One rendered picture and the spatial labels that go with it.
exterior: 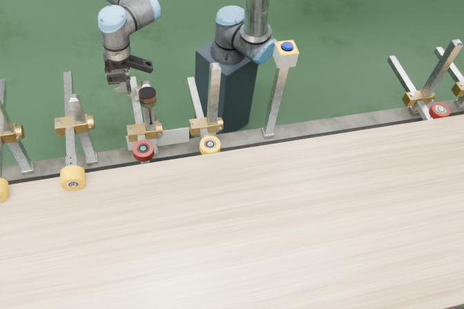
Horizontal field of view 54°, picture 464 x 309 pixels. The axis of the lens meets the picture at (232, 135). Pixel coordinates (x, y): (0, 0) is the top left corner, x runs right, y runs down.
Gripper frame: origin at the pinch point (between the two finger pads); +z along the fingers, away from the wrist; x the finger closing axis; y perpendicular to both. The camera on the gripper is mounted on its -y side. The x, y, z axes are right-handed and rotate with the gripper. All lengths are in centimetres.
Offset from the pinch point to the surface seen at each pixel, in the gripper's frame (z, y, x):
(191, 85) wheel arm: 16.3, -26.3, -14.1
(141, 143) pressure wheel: 10.0, -1.4, 17.9
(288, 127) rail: 31, -67, 6
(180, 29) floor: 101, -43, -148
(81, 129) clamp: 5.9, 19.4, 10.4
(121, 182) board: 10.4, 7.5, 33.1
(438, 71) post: 2, -129, 9
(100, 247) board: 10, 16, 56
